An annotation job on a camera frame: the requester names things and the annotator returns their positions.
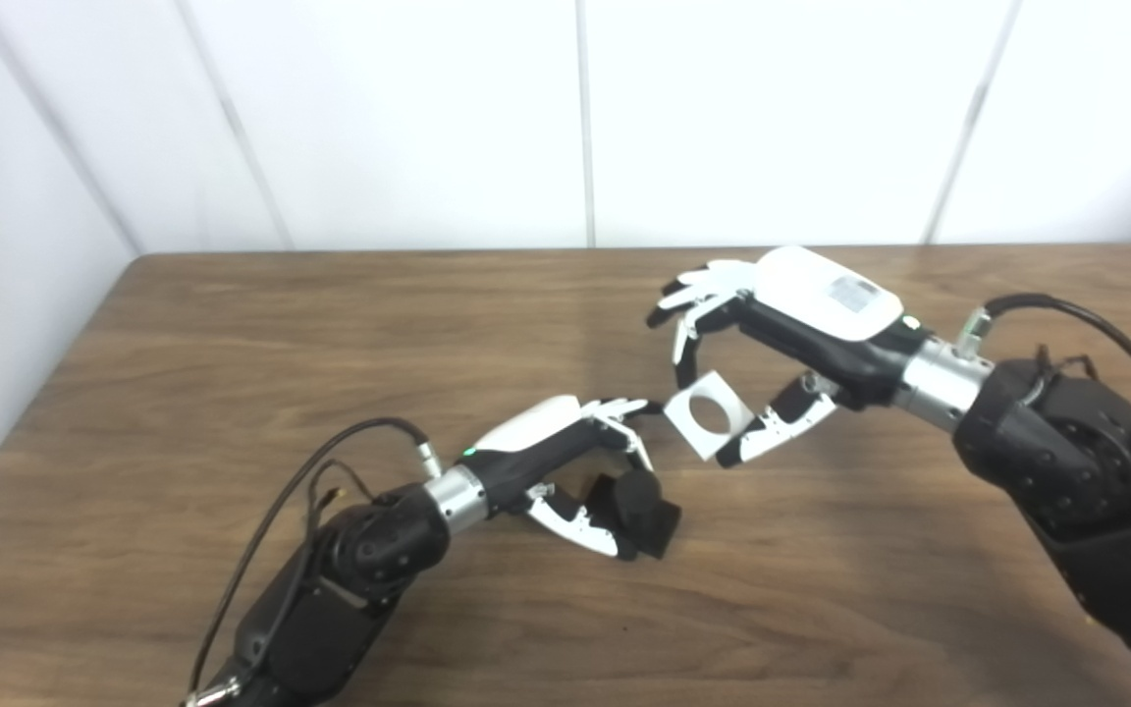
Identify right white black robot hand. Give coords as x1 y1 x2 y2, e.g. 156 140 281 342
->
646 245 930 469

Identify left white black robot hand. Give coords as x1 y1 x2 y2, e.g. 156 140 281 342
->
462 396 670 563

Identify black peg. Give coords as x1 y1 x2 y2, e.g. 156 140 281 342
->
585 468 682 563

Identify white square piece with hole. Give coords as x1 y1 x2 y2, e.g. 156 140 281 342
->
664 369 755 462

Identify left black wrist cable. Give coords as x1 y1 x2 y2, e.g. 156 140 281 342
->
188 417 444 707

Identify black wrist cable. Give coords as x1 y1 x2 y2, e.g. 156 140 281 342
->
188 417 444 707
953 293 1131 438

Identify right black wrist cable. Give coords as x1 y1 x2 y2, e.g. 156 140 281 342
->
953 293 1131 438

